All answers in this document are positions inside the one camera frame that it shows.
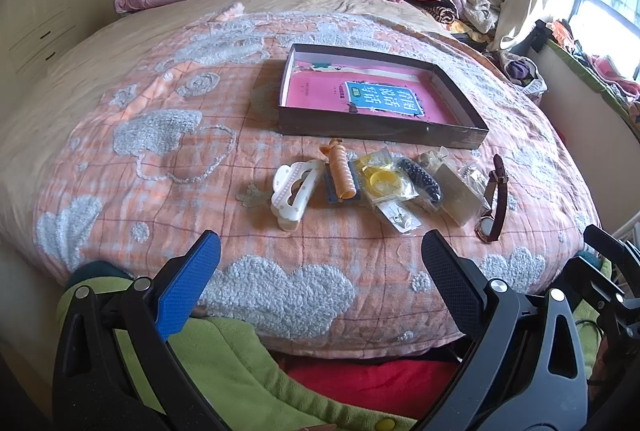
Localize orange spiral hair curler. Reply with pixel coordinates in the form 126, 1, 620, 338
320, 139, 357, 202

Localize clothes on window sill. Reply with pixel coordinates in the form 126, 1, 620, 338
530, 20, 639, 139

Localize white hair claw clip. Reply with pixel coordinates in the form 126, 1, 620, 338
270, 159, 326, 232

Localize pink and blue book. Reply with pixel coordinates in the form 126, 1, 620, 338
281, 61, 459, 125

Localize black beaded hair clip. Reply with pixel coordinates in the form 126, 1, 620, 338
396, 157, 442, 207

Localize bag of clothes by bed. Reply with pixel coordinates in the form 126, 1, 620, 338
499, 51, 548, 105

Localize dark shallow cardboard box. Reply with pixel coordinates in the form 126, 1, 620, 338
279, 43, 489, 150

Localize yellow rings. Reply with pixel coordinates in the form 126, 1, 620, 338
352, 148, 419, 207

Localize brown leather strap watch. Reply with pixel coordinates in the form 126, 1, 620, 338
475, 154, 509, 243

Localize clear claw clip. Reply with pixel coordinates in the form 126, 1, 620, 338
418, 147, 489, 227

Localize earrings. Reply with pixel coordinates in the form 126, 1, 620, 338
376, 200, 421, 234

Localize green sleeve forearm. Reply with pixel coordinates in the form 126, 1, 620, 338
52, 261, 415, 430

